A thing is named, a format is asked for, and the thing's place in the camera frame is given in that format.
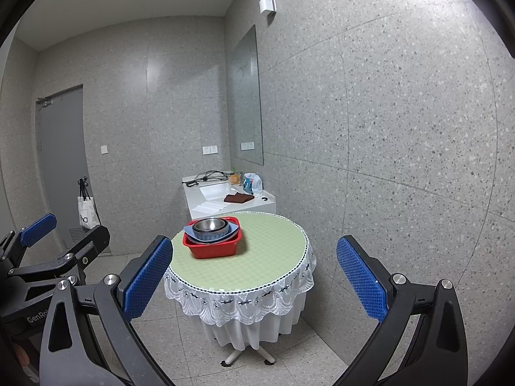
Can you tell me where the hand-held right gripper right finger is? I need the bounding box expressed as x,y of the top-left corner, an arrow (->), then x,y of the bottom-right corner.
334,235 -> 469,386

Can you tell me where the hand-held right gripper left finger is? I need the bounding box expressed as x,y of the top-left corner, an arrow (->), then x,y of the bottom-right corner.
39,235 -> 173,386

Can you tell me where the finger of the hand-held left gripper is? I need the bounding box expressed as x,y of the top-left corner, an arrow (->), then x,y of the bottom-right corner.
0,213 -> 57,268
8,225 -> 111,286

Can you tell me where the red plastic basin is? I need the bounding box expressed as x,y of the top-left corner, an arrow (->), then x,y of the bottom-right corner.
183,217 -> 243,259

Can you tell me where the large steel bowl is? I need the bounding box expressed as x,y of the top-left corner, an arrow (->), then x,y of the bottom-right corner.
192,217 -> 228,242

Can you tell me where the light blue plastic bowl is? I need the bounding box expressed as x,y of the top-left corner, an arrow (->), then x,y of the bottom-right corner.
184,219 -> 239,246

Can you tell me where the white tote bag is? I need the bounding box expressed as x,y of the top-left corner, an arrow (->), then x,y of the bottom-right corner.
77,178 -> 100,228

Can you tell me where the grey door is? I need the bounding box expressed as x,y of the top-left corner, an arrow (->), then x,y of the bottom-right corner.
35,84 -> 111,256

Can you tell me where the white sink counter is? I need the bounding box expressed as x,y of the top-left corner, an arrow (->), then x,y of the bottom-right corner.
182,173 -> 276,220

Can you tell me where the round table with lace cloth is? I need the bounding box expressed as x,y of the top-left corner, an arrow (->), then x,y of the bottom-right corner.
163,211 -> 317,350

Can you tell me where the white table base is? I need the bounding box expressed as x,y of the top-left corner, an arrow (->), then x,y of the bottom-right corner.
220,340 -> 276,367

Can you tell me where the blue white plastic bag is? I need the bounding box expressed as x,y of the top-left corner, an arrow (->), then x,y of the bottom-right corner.
242,172 -> 264,194

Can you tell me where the black cable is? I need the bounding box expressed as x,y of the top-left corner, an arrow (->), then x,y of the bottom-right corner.
186,170 -> 230,188

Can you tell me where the wall mirror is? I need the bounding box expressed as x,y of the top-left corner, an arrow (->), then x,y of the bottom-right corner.
228,24 -> 264,166

